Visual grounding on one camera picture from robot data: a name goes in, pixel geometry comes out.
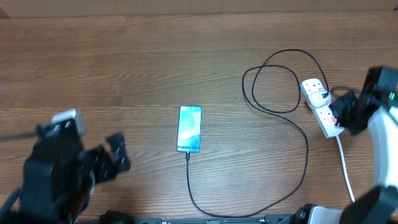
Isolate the black USB charging cable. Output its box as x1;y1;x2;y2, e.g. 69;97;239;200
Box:
185;48;331;219

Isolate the blue Galaxy smartphone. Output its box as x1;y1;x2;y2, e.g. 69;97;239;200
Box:
177;106;202;153

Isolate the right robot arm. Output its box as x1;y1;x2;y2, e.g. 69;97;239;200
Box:
330;66;397;223

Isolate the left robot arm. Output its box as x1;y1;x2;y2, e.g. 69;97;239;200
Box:
1;119;131;223

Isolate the white charger adapter plug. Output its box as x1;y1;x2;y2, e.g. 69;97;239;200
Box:
306;90;331;110

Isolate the white power strip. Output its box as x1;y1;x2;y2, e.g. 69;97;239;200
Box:
300;78;344;138

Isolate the white power strip cord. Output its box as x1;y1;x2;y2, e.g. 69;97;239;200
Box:
335;134;356;203

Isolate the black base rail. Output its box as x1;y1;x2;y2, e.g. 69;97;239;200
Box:
99;203;343;224

